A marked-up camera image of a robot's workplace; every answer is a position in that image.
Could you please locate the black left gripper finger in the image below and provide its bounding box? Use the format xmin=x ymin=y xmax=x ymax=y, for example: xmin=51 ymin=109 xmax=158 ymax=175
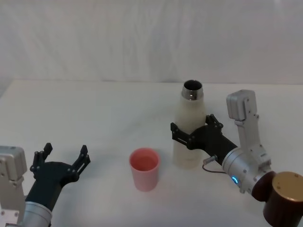
xmin=30 ymin=143 xmax=53 ymax=175
xmin=70 ymin=144 xmax=91 ymax=177

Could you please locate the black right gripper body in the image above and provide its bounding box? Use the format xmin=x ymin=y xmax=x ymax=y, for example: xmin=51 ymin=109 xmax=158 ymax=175
xmin=189 ymin=124 xmax=239 ymax=164

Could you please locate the cream vacuum bottle steel neck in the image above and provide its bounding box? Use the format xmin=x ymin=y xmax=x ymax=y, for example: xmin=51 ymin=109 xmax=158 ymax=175
xmin=172 ymin=79 xmax=209 ymax=169

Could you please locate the white table cloth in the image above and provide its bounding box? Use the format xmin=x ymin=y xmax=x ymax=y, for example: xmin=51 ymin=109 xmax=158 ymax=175
xmin=0 ymin=79 xmax=303 ymax=227

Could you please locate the white curtain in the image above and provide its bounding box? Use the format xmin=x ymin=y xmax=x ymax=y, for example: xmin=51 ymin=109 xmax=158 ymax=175
xmin=0 ymin=0 xmax=303 ymax=95

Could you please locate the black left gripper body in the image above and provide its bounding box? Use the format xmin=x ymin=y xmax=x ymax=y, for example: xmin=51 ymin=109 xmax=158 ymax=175
xmin=24 ymin=161 xmax=79 ymax=211

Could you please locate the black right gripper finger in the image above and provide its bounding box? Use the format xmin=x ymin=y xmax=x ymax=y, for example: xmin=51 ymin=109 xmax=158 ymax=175
xmin=205 ymin=113 xmax=224 ymax=133
xmin=169 ymin=122 xmax=196 ymax=151

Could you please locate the thin dark cable silver plug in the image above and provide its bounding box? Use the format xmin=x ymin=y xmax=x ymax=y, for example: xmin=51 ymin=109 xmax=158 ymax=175
xmin=202 ymin=155 xmax=234 ymax=177

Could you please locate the pink plastic cup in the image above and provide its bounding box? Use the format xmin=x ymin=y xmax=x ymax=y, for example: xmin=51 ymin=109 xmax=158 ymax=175
xmin=129 ymin=148 xmax=162 ymax=192

